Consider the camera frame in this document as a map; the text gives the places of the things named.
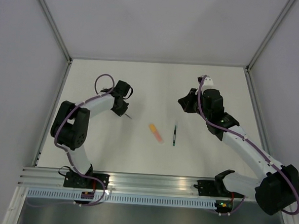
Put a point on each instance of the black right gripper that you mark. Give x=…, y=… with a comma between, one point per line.
x=186, y=101

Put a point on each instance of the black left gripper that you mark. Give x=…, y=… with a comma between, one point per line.
x=123, y=111

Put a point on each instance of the green gel pen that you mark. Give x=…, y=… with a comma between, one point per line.
x=174, y=133

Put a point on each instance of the orange highlighter pen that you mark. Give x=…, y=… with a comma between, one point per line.
x=158, y=136

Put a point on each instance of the orange highlighter cap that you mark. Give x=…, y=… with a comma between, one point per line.
x=152, y=127

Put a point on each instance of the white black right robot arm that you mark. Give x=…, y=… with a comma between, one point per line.
x=275, y=187

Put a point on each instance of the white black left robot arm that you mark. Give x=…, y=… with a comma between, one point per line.
x=70, y=129

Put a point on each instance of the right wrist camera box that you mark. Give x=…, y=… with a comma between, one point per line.
x=205, y=82

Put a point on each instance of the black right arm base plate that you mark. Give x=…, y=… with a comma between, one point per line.
x=206, y=188

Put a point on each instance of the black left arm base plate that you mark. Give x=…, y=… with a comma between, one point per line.
x=73, y=180

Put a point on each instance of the aluminium mounting rail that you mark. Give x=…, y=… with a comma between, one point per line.
x=130, y=183

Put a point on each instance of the white slotted cable duct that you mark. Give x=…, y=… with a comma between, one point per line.
x=124, y=198

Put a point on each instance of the left aluminium frame post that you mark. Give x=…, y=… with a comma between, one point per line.
x=54, y=29

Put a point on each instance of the aluminium frame post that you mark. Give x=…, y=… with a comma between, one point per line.
x=271, y=32
x=54, y=29

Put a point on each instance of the right aluminium frame post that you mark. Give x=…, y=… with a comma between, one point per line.
x=271, y=32

